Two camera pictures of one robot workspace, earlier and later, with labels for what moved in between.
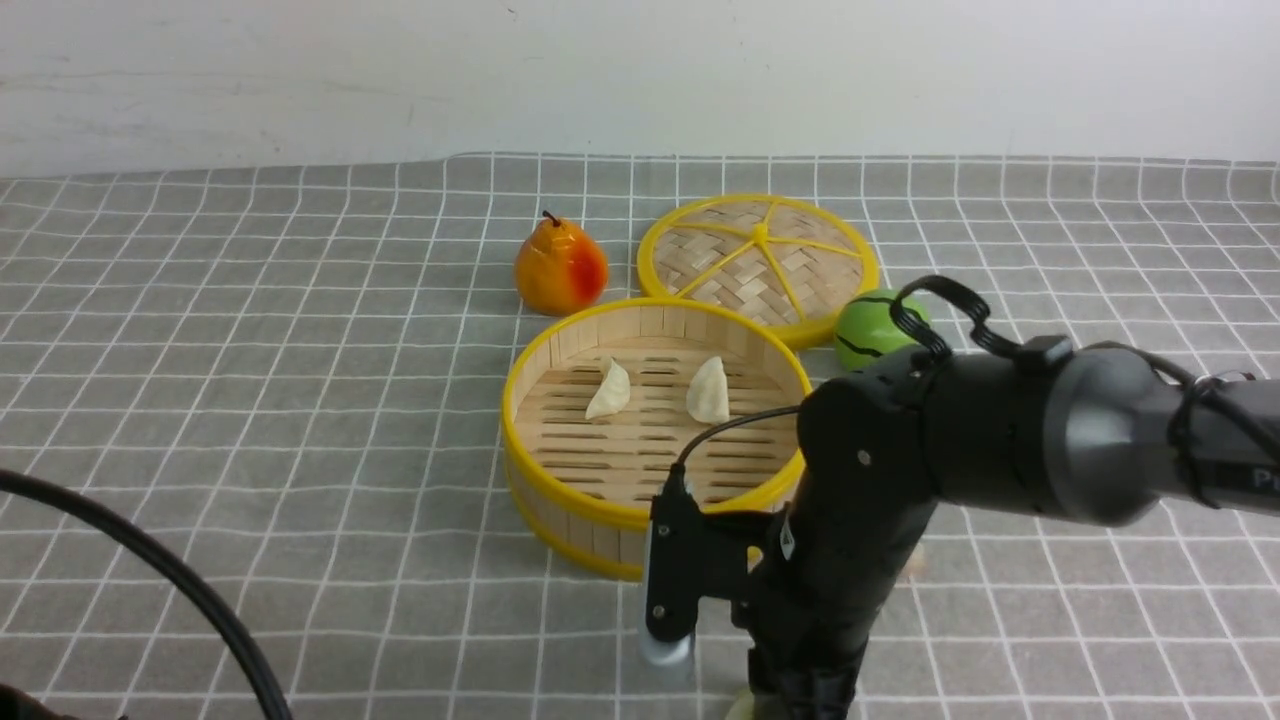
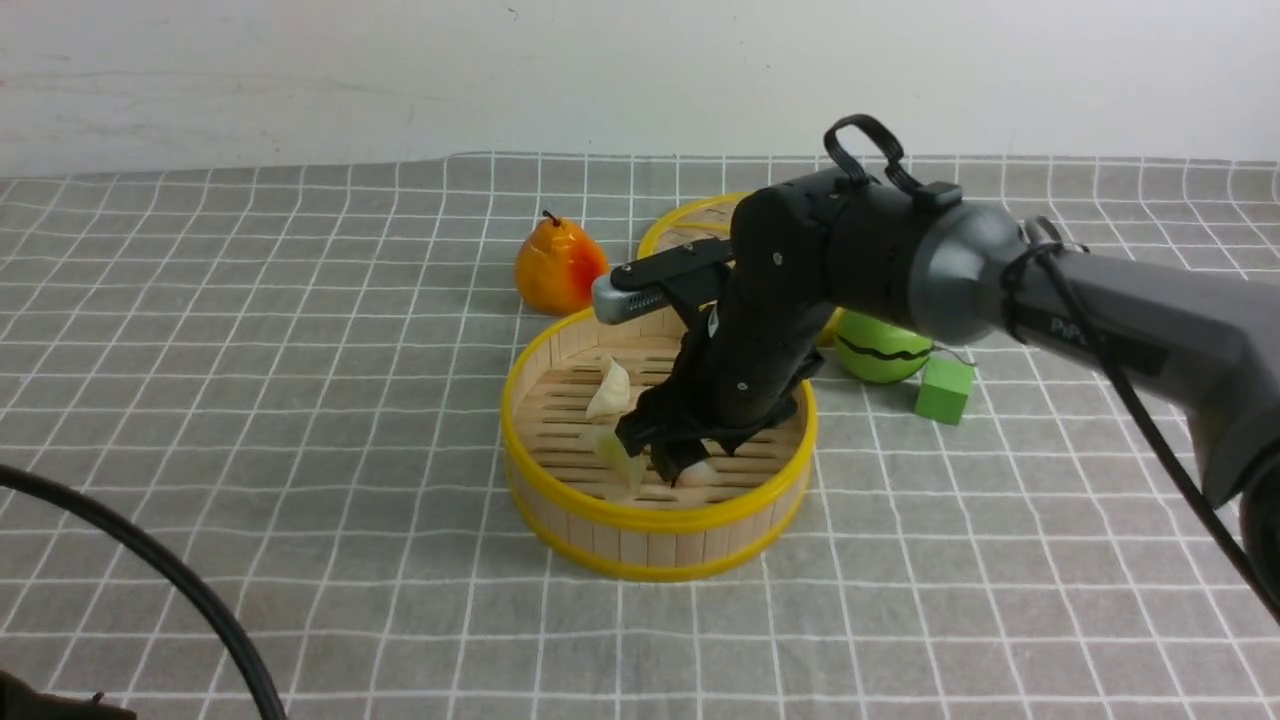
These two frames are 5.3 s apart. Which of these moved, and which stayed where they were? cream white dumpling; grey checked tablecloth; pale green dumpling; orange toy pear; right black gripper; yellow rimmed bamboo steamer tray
Moved: pale green dumpling; right black gripper
Stayed: cream white dumpling; yellow rimmed bamboo steamer tray; grey checked tablecloth; orange toy pear
